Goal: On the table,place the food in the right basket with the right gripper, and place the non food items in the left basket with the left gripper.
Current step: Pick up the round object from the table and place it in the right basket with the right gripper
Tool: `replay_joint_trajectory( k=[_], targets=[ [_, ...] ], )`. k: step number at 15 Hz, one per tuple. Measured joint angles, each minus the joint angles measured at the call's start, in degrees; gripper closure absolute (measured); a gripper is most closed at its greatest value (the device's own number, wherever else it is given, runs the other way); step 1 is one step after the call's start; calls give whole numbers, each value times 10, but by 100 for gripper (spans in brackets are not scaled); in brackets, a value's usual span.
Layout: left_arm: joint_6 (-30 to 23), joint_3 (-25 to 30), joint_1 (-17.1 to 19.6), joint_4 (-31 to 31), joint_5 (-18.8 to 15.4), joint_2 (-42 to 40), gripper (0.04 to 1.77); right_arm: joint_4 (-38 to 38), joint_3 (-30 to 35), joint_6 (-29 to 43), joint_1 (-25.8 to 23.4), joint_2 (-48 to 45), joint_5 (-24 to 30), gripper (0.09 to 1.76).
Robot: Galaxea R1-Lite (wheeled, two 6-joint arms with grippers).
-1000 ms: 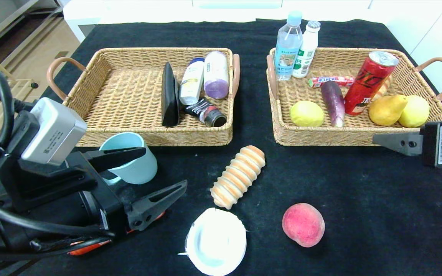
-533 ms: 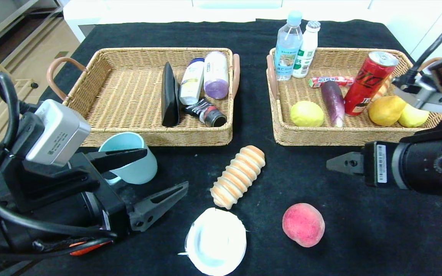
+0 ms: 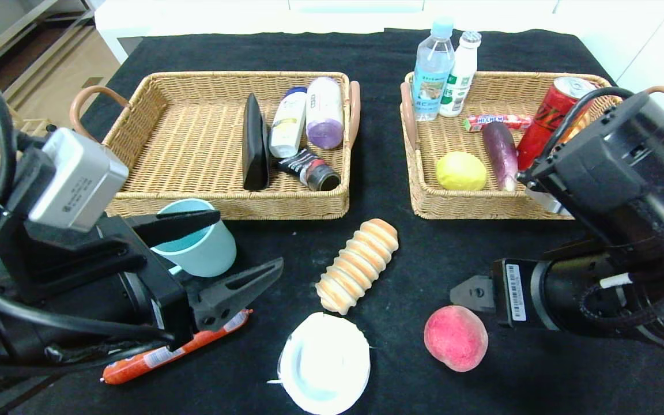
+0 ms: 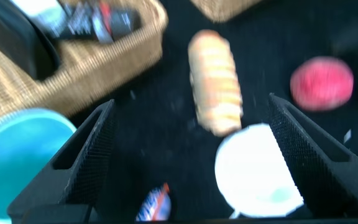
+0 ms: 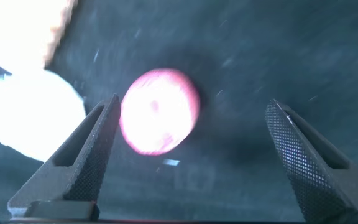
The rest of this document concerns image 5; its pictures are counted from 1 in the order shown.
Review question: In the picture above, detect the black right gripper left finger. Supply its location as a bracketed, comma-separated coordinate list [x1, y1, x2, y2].
[7, 93, 121, 218]

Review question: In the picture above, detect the pink peach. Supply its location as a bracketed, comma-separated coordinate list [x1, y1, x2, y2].
[119, 68, 201, 156]

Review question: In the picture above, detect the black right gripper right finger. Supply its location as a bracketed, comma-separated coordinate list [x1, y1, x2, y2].
[264, 98, 358, 224]

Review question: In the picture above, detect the ridged bread roll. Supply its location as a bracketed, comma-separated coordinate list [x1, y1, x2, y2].
[0, 0, 79, 74]

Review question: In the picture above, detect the white round lid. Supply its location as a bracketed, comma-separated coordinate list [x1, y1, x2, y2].
[0, 68, 87, 162]

